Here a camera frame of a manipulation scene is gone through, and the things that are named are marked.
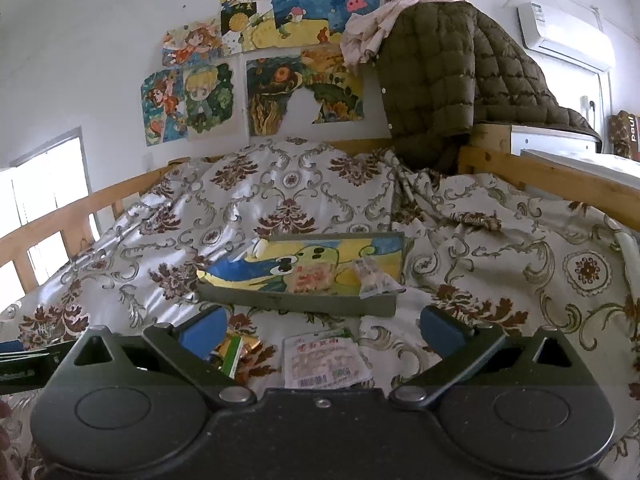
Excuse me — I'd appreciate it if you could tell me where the clear pink print snack packet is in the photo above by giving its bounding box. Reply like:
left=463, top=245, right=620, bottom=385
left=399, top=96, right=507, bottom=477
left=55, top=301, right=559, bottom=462
left=292, top=262, right=335, bottom=294

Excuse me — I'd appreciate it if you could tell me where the blue mushroom wall poster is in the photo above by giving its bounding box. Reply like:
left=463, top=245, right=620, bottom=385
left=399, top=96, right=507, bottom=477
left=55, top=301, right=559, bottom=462
left=270, top=0, right=379, bottom=47

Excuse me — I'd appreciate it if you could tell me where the person's left hand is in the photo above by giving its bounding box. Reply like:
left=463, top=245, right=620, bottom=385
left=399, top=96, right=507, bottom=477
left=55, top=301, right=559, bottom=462
left=0, top=400, right=15, bottom=461

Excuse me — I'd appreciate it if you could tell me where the torn yellow brown wall poster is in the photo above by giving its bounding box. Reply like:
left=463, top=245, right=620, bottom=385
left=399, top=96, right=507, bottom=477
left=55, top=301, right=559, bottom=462
left=245, top=45, right=367, bottom=137

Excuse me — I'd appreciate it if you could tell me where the white air conditioner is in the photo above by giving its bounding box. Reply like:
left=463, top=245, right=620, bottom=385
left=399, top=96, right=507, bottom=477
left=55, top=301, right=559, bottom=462
left=517, top=2, right=616, bottom=72

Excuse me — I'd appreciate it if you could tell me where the yellow flower wall poster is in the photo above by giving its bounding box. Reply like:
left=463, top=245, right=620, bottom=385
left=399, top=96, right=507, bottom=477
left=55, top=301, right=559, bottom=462
left=219, top=0, right=274, bottom=57

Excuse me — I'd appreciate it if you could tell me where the blonde character wall poster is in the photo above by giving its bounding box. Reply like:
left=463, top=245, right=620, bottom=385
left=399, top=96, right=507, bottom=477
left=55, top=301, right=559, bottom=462
left=182, top=62, right=236, bottom=137

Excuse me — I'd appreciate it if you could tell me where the pink floral cloth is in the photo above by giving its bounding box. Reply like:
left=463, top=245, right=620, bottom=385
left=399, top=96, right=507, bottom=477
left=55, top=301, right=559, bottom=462
left=341, top=0, right=469, bottom=72

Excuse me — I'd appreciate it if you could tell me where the grey tray with painted lining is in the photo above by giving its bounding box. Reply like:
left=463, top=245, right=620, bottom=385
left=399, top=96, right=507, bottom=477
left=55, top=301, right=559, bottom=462
left=195, top=231, right=406, bottom=318

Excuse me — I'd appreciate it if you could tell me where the blue orange figure wall poster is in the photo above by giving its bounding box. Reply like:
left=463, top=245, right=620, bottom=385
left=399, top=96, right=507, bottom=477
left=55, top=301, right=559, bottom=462
left=141, top=67, right=189, bottom=147

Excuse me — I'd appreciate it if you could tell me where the brown patterned box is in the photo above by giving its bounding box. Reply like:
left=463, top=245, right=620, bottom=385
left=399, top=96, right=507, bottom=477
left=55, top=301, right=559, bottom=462
left=609, top=110, right=640, bottom=162

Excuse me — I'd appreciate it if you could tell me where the brown quilted jacket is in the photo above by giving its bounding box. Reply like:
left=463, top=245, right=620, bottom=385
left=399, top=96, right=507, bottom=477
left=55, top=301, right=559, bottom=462
left=375, top=0, right=602, bottom=174

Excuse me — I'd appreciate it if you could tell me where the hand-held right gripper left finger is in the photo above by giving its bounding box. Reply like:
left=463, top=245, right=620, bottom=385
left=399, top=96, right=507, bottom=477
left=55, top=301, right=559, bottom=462
left=54, top=305, right=258, bottom=410

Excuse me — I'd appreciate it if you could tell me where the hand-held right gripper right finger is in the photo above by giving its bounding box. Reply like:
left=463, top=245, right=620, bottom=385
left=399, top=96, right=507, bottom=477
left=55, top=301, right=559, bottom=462
left=389, top=304, right=599, bottom=409

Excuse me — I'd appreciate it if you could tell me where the white red print snack packet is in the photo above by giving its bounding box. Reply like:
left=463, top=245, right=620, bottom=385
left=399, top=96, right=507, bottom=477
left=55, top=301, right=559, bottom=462
left=282, top=327, right=373, bottom=390

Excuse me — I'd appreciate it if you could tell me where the clear crinkled snack packet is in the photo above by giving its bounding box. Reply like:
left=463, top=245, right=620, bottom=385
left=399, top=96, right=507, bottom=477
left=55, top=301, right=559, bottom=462
left=352, top=257, right=406, bottom=299

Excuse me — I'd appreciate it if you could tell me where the wooden bed frame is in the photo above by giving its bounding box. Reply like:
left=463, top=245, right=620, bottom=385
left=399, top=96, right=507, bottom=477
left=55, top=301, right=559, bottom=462
left=0, top=137, right=640, bottom=297

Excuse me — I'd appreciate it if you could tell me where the orange haired girl wall poster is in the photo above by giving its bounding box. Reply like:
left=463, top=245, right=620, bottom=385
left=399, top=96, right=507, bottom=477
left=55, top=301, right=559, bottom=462
left=161, top=19, right=224, bottom=67

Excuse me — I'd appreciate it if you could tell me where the window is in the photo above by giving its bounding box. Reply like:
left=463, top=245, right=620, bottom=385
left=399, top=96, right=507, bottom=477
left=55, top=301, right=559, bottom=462
left=0, top=127, right=97, bottom=306

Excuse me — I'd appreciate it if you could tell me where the white storage box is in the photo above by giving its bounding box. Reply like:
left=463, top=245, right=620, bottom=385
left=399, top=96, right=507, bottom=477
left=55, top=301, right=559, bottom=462
left=510, top=125, right=604, bottom=157

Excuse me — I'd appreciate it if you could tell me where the floral printed blanket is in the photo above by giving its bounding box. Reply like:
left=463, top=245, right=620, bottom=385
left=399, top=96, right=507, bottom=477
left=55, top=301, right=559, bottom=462
left=0, top=137, right=640, bottom=480

